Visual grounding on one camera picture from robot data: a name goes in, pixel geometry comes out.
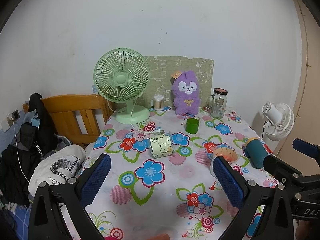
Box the purple plush bunny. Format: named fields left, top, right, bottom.
left=171, top=70, right=201, bottom=115

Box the wall power outlet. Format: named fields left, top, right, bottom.
left=7, top=110, right=20, bottom=127

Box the clear plastic cup red print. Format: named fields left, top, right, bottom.
left=210, top=145, right=240, bottom=178

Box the white standing fan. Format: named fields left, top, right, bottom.
left=261, top=101, right=295, bottom=153

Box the beige cartoon mat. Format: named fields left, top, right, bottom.
left=134, top=55, right=215, bottom=110

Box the glass jar with lid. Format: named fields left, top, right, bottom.
left=205, top=88, right=228, bottom=118

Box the wooden chair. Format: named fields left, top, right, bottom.
left=23, top=93, right=113, bottom=146

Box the floral tablecloth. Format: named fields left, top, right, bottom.
left=84, top=108, right=277, bottom=239

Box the small green plastic cup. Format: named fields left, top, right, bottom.
left=185, top=118, right=200, bottom=134

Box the cotton swab container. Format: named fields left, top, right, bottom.
left=153, top=95, right=164, bottom=111

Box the white charging cable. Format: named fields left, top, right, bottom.
left=11, top=115, right=30, bottom=183

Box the green desk fan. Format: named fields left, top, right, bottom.
left=93, top=48, right=150, bottom=125

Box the black jacket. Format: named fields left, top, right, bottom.
left=0, top=93, right=63, bottom=205

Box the yellow cartoon cup lying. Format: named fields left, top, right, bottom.
left=150, top=134, right=174, bottom=159

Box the white printed t-shirt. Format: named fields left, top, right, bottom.
left=28, top=145, right=86, bottom=197

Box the teal bottle yellow cap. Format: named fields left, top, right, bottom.
left=245, top=138, right=268, bottom=169

